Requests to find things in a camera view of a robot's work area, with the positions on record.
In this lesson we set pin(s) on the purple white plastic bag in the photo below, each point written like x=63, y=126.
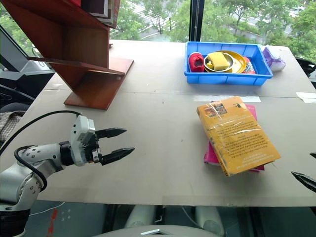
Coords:
x=272, y=59

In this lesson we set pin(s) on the black chair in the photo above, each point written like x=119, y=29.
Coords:
x=309, y=71

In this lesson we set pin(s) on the white rounded robot leg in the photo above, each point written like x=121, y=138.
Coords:
x=209, y=218
x=140, y=217

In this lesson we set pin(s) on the red-brown wooden bookshelf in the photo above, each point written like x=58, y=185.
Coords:
x=93, y=91

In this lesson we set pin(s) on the red toy shoe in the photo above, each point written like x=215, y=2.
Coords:
x=195, y=60

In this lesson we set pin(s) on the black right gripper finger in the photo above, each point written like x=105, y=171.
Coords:
x=314, y=155
x=306, y=180

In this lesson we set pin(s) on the white paper label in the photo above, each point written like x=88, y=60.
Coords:
x=307, y=96

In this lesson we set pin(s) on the yellow wrapped book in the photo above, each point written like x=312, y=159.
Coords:
x=237, y=135

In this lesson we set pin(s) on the checkered cloth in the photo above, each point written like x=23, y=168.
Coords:
x=10, y=122

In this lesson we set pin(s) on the grey metal bowl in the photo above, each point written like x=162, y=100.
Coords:
x=231, y=65

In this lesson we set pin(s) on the grey robot torso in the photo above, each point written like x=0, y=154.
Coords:
x=160, y=232

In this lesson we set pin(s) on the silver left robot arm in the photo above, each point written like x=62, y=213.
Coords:
x=42, y=153

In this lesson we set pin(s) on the pink book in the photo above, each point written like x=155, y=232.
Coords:
x=209, y=155

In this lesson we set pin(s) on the yellow plate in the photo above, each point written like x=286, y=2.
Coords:
x=239, y=61

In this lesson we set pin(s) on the red white snack packet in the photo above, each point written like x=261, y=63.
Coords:
x=250, y=67

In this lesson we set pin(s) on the dark grey side furniture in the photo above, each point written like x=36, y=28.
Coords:
x=22, y=74

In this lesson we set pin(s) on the yellow sponge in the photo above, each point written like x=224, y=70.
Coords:
x=218, y=61

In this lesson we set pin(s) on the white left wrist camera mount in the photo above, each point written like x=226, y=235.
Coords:
x=82, y=128

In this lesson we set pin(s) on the dark window frame post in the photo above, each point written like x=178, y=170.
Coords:
x=195, y=19

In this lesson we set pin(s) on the blue plastic bin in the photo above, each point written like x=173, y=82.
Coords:
x=222, y=79

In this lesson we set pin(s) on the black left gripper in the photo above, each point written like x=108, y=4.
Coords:
x=95, y=150

